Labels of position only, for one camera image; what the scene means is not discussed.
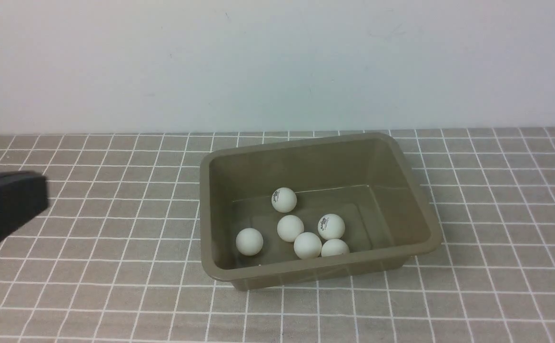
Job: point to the grey checkered tablecloth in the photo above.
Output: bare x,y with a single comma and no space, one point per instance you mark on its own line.
116,257

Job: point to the olive green plastic bin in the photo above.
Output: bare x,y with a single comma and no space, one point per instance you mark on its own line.
364,178

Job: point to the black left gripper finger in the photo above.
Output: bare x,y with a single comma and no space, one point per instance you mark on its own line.
23,196

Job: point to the white printed ping-pong ball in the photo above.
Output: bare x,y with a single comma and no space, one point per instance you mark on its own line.
331,226
284,200

